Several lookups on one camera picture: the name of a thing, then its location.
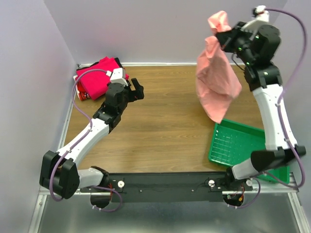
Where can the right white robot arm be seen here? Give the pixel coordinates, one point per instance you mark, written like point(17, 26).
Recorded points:
point(256, 47)

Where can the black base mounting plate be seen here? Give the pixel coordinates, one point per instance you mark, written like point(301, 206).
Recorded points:
point(167, 187)

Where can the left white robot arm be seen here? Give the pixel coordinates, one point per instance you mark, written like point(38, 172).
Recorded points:
point(59, 173)

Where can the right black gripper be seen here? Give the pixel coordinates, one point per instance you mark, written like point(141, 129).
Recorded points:
point(226, 38)

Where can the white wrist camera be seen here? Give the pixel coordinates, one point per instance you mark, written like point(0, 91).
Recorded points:
point(119, 76)
point(260, 17)

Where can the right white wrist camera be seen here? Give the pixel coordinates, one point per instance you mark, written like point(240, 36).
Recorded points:
point(260, 17)

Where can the folded magenta t-shirt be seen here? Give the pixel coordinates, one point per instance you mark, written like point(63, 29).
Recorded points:
point(94, 82)

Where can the aluminium table frame rail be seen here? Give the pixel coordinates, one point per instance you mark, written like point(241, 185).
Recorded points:
point(168, 131)

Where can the salmon pink t-shirt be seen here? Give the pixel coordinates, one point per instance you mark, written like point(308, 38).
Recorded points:
point(217, 85)

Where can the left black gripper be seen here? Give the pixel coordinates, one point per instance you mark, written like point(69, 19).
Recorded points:
point(138, 94)

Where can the folded black t-shirt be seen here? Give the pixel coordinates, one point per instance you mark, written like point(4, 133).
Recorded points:
point(108, 64)

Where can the green plastic tray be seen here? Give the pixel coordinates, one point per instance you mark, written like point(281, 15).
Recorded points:
point(233, 143)

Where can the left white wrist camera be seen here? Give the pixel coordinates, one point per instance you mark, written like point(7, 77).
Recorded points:
point(119, 76)

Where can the folded red white t-shirt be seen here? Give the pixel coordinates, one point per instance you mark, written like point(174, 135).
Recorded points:
point(82, 94)

